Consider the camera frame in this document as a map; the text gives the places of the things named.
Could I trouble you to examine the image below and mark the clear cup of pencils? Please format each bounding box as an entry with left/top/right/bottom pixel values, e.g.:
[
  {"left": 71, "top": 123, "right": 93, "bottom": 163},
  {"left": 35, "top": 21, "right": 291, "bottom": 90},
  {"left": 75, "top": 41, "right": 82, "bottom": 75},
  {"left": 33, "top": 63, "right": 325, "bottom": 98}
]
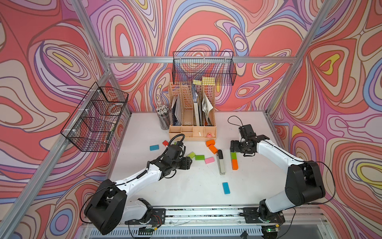
[{"left": 156, "top": 105, "right": 171, "bottom": 130}]

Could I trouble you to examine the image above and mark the back black wire basket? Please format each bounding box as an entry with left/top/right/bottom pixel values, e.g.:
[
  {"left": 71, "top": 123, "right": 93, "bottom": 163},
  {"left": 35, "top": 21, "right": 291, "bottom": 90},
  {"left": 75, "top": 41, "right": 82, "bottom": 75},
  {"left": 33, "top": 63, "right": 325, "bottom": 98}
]
[{"left": 172, "top": 50, "right": 237, "bottom": 86}]

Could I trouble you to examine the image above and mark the beige desk organizer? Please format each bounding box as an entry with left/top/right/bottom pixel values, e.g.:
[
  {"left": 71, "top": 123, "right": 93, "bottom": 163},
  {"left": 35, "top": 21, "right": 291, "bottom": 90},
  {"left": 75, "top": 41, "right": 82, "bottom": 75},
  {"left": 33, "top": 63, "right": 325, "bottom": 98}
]
[{"left": 169, "top": 83, "right": 217, "bottom": 141}]

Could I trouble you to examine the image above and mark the teal block near left wall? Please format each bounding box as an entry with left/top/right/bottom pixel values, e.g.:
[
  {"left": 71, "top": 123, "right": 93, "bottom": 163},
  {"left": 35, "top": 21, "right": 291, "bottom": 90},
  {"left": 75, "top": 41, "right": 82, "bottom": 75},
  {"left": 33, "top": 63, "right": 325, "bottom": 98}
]
[{"left": 150, "top": 144, "right": 160, "bottom": 151}]

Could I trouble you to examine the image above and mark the green block carried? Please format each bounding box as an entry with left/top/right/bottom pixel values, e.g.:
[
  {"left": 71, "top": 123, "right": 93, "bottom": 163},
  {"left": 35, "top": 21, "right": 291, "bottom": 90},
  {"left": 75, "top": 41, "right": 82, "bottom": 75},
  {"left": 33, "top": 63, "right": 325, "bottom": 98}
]
[{"left": 230, "top": 152, "right": 237, "bottom": 160}]

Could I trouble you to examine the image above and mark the orange block upper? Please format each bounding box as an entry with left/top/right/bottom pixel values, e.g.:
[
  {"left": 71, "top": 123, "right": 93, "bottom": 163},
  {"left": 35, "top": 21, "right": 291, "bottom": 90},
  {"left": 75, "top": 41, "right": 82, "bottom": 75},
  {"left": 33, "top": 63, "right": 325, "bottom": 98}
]
[{"left": 206, "top": 139, "right": 215, "bottom": 147}]

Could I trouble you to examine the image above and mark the pink wooden block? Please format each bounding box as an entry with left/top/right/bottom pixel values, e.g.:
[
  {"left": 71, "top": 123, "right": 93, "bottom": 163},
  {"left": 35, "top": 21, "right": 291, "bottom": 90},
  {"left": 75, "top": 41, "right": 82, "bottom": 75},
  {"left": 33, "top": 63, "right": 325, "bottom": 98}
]
[{"left": 205, "top": 157, "right": 215, "bottom": 164}]

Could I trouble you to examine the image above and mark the black white stapler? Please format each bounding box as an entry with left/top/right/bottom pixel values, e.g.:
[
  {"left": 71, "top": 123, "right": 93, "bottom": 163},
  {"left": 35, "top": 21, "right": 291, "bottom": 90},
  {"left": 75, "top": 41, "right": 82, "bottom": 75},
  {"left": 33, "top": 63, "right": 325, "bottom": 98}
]
[{"left": 216, "top": 149, "right": 226, "bottom": 175}]

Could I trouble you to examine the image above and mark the green block middle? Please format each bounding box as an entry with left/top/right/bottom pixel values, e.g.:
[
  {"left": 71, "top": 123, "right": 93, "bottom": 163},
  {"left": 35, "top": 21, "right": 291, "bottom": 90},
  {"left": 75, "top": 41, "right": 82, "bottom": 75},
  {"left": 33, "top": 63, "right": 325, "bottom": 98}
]
[{"left": 195, "top": 155, "right": 205, "bottom": 160}]

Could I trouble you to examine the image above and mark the yellow sticky note block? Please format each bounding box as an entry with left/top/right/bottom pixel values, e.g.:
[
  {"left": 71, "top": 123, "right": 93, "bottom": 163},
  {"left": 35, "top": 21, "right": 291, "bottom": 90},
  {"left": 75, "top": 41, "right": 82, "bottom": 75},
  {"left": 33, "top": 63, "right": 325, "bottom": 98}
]
[{"left": 192, "top": 76, "right": 215, "bottom": 86}]

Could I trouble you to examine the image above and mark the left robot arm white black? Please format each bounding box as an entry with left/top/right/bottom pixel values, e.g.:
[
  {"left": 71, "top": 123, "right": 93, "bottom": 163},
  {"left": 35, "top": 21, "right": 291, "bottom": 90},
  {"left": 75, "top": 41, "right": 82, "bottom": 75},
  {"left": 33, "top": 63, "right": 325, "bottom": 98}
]
[{"left": 84, "top": 142, "right": 192, "bottom": 235}]

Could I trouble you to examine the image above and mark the orange block front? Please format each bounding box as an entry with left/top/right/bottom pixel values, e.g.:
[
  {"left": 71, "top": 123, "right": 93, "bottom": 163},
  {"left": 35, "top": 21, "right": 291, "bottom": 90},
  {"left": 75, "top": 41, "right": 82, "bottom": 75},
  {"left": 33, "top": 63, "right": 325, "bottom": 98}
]
[{"left": 231, "top": 159, "right": 238, "bottom": 170}]

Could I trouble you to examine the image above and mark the orange block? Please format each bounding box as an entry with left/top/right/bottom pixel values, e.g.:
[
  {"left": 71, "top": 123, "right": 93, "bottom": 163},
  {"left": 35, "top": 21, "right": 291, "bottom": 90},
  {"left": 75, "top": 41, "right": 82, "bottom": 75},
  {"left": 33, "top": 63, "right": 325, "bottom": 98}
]
[
  {"left": 206, "top": 139, "right": 215, "bottom": 147},
  {"left": 231, "top": 159, "right": 238, "bottom": 170},
  {"left": 209, "top": 144, "right": 218, "bottom": 154}
]

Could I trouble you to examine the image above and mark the metal base rail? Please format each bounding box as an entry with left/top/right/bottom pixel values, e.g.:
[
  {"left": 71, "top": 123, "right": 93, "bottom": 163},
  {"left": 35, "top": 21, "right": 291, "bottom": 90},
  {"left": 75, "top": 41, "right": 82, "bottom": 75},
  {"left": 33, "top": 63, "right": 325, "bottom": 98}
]
[{"left": 125, "top": 204, "right": 317, "bottom": 234}]

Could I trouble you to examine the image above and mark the orange block lower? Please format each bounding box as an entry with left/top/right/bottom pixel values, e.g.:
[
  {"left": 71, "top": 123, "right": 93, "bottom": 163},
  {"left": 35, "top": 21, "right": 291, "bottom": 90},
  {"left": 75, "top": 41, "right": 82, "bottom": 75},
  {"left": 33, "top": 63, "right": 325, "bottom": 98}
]
[{"left": 209, "top": 144, "right": 218, "bottom": 154}]

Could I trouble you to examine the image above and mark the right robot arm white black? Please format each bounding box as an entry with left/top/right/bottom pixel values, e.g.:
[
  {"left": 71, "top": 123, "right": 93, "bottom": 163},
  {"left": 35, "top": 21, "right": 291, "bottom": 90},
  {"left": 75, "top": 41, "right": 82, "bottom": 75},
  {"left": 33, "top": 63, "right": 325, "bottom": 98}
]
[{"left": 230, "top": 124, "right": 326, "bottom": 223}]

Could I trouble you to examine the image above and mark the teal block front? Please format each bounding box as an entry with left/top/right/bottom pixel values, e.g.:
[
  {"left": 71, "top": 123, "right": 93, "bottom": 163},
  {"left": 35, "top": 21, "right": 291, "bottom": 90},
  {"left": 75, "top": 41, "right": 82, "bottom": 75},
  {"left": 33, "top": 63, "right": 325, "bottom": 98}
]
[{"left": 222, "top": 182, "right": 230, "bottom": 195}]

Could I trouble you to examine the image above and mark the black wire basket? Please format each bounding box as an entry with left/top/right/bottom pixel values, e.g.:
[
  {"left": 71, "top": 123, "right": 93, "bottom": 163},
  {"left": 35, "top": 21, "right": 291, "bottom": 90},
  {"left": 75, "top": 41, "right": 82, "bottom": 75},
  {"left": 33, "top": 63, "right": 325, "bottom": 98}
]
[
  {"left": 172, "top": 50, "right": 237, "bottom": 86},
  {"left": 61, "top": 83, "right": 128, "bottom": 152}
]

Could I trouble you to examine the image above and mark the light green block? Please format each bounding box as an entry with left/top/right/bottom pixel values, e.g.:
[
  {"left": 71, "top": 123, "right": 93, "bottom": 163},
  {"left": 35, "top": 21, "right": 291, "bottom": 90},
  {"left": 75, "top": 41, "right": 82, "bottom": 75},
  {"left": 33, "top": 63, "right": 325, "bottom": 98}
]
[{"left": 187, "top": 152, "right": 196, "bottom": 159}]

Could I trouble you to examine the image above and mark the left black wire basket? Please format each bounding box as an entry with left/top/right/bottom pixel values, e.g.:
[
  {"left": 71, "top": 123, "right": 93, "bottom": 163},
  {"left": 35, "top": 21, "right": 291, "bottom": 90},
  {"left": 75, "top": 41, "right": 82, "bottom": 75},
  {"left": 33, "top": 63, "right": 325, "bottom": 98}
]
[{"left": 61, "top": 83, "right": 128, "bottom": 152}]

